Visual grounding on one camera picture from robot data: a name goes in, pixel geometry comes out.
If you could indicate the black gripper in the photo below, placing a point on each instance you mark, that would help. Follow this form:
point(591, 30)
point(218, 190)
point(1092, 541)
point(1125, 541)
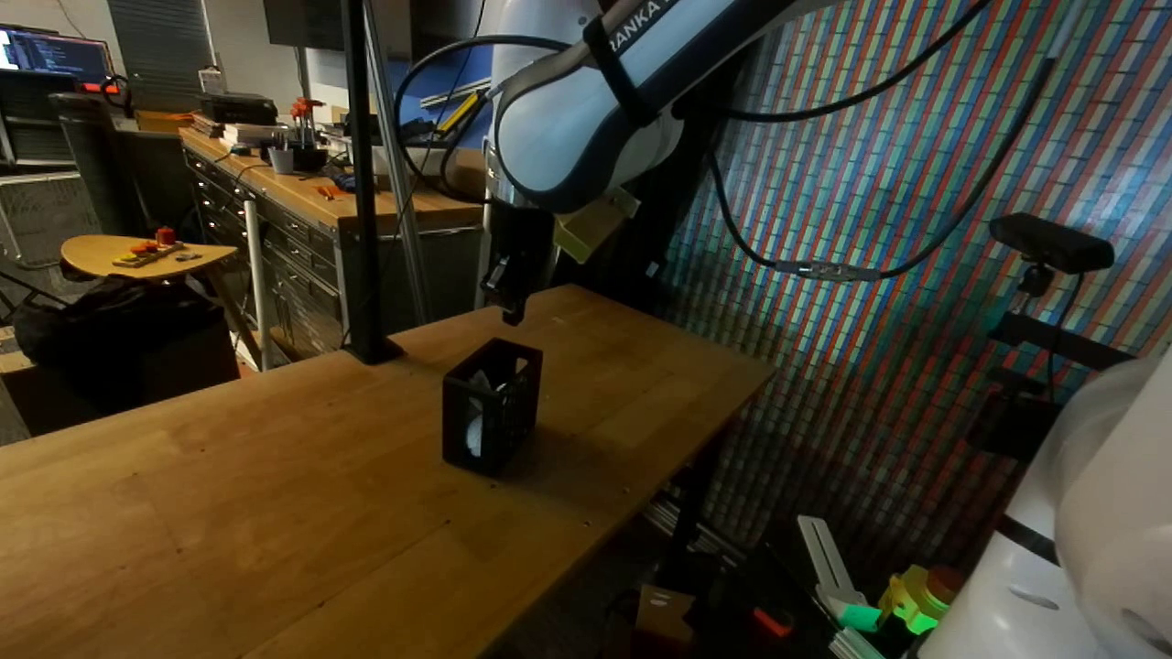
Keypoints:
point(520, 243)

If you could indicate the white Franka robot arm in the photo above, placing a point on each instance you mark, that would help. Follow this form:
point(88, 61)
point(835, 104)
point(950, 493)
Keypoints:
point(572, 122)

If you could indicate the black perforated plastic box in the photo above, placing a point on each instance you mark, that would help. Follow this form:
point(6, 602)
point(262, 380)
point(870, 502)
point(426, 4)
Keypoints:
point(528, 409)

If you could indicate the small cardboard box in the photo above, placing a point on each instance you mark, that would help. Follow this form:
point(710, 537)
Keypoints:
point(664, 611)

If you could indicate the silver tripod leg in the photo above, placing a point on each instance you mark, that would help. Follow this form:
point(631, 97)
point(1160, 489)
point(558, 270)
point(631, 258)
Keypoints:
point(398, 185)

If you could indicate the black vertical pole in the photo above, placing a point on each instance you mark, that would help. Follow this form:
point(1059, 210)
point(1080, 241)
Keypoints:
point(359, 185)

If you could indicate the yellow and black tool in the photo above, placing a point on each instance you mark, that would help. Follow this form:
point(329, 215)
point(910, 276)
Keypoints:
point(461, 111)

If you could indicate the wooden workbench with drawers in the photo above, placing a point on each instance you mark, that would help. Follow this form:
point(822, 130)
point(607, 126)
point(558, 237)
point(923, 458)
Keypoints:
point(304, 196)

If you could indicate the black pot with red flower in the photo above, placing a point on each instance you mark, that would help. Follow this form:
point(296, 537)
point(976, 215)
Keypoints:
point(310, 154)

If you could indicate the black case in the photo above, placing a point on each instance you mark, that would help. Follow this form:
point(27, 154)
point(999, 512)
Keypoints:
point(241, 108)

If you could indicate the round wooden stool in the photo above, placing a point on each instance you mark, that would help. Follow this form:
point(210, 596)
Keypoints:
point(113, 254)

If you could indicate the small red item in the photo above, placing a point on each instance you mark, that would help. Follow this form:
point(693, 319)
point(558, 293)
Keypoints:
point(772, 625)

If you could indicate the red clamp tool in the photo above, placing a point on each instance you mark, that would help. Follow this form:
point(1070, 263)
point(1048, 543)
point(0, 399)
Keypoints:
point(105, 89)

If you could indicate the green and yellow blocks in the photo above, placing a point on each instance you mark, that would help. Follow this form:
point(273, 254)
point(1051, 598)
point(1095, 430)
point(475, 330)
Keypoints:
point(910, 598)

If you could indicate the computer monitor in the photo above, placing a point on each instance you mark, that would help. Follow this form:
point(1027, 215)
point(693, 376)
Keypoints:
point(50, 57)

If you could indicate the striped backdrop screen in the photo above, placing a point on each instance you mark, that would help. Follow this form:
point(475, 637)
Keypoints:
point(1075, 122)

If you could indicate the yellow-green wrist camera box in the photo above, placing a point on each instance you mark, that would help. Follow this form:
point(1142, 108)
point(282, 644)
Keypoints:
point(595, 224)

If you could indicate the white slotted bracket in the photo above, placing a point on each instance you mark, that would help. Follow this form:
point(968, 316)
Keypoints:
point(824, 553)

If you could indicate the black camera stand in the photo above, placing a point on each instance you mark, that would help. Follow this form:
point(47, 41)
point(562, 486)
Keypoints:
point(1048, 341)

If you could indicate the black exterior camera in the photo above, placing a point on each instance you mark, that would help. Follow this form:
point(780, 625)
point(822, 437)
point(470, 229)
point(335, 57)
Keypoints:
point(1048, 243)

